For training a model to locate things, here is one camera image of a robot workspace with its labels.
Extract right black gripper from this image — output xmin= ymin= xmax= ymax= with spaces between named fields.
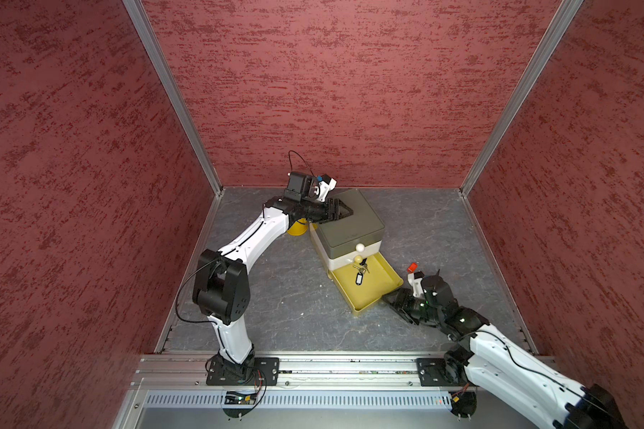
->
xmin=380 ymin=288 xmax=443 ymax=325

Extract olive green drawer cabinet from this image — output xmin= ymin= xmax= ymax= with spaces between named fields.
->
xmin=311 ymin=189 xmax=386 ymax=259

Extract white drawer yellow knob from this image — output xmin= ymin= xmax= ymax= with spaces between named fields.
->
xmin=321 ymin=251 xmax=369 ymax=272

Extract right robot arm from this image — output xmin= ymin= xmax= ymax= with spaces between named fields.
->
xmin=382 ymin=288 xmax=627 ymax=428

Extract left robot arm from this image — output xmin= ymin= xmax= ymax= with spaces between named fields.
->
xmin=191 ymin=197 xmax=353 ymax=369

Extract yellow pen cup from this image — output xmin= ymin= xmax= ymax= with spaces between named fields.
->
xmin=287 ymin=219 xmax=309 ymax=237

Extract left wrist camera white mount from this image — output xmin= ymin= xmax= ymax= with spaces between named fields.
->
xmin=315 ymin=174 xmax=336 ymax=202

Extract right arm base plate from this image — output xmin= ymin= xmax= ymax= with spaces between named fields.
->
xmin=416 ymin=357 xmax=476 ymax=388

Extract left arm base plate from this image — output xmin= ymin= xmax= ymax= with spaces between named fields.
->
xmin=205 ymin=355 xmax=280 ymax=388

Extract aluminium front rail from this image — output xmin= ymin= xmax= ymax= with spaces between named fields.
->
xmin=131 ymin=351 xmax=567 ymax=391

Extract left aluminium corner post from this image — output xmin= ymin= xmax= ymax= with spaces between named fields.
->
xmin=123 ymin=0 xmax=224 ymax=198

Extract aluminium corner post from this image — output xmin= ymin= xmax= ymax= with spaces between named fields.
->
xmin=460 ymin=0 xmax=583 ymax=199
xmin=123 ymin=0 xmax=224 ymax=198

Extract right aluminium corner post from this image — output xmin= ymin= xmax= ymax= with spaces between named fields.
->
xmin=460 ymin=0 xmax=583 ymax=199

